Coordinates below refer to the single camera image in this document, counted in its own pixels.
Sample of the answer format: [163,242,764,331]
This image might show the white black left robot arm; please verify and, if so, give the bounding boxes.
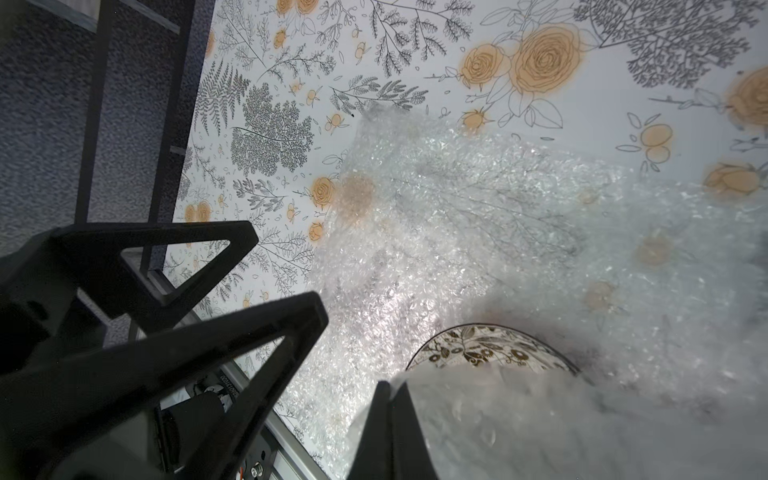
[1,221,328,479]

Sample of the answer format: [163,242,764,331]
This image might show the clear bubble wrap sheet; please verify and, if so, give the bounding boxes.
[286,111,767,479]

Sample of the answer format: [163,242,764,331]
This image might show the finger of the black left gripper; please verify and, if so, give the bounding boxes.
[1,221,258,372]
[1,292,328,479]

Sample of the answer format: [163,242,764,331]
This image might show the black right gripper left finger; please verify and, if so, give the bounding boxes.
[347,381,393,480]

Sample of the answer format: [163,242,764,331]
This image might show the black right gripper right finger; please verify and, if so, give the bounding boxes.
[391,383,438,480]

